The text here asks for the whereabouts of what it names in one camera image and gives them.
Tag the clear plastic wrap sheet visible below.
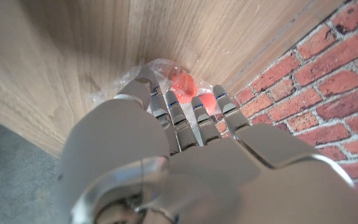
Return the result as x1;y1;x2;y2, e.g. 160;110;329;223
87;57;226;138

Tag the red ball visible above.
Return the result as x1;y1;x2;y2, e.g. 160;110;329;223
199;93;218;115

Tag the small orange strawberry ball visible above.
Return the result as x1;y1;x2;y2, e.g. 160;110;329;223
170;72;198;104

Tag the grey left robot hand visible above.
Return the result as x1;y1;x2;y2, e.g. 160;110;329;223
57;67;358;224

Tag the red brick print backdrop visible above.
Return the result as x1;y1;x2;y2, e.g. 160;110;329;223
213;0;358;200

